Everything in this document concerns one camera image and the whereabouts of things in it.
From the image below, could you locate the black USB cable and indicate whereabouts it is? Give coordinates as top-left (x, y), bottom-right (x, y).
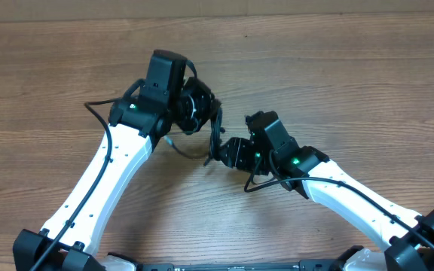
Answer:
top-left (203, 107), bottom-right (226, 167)
top-left (163, 134), bottom-right (212, 160)

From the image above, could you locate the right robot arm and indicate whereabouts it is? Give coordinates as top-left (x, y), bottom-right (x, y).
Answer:
top-left (215, 111), bottom-right (434, 270)

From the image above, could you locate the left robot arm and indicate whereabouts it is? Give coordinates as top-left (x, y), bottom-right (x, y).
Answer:
top-left (13, 50), bottom-right (222, 271)

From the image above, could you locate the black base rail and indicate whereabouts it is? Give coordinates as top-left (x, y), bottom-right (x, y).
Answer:
top-left (99, 246), bottom-right (365, 271)

